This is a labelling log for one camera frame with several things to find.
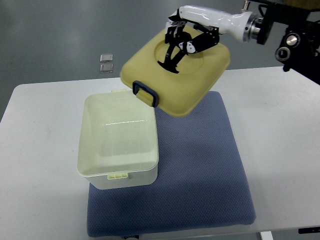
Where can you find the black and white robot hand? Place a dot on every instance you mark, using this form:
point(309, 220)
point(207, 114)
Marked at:
point(194, 29)

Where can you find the yellow box lid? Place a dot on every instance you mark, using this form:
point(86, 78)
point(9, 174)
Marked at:
point(178, 93)

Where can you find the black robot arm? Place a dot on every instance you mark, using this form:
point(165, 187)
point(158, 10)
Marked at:
point(299, 48)

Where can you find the brown cardboard box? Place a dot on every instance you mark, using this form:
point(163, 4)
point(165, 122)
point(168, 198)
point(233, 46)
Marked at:
point(304, 4)

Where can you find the white storage box base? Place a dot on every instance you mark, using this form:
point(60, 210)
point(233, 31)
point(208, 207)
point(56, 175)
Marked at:
point(118, 144)

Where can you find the upper metal floor plate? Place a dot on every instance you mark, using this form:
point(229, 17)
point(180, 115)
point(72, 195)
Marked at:
point(106, 57)

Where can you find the blue padded mat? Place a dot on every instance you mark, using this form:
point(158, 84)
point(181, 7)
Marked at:
point(201, 181)

